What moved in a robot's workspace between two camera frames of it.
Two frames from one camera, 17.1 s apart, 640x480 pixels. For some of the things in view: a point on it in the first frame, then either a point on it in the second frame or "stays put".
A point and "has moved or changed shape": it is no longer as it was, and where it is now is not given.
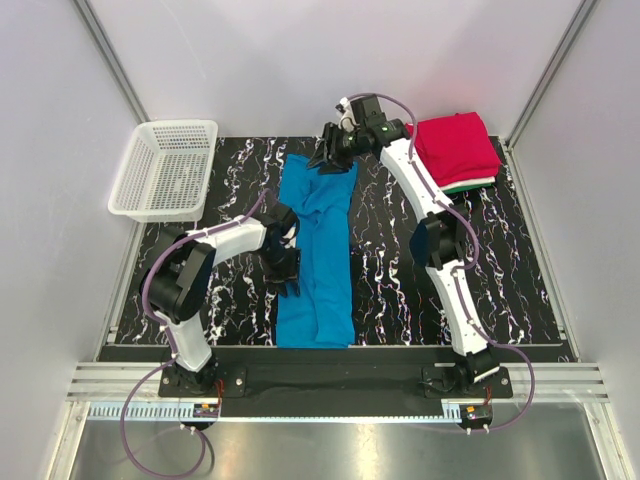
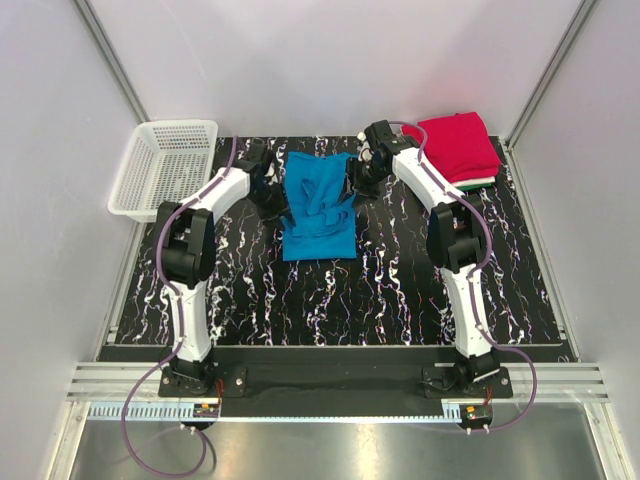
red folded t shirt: x=457 y=148 stays put
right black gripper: x=335 y=162 -> x=353 y=166
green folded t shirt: x=449 y=191 stays put
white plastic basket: x=166 y=171 stays put
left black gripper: x=276 y=280 -> x=280 y=209
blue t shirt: x=323 y=207 has moved or changed shape
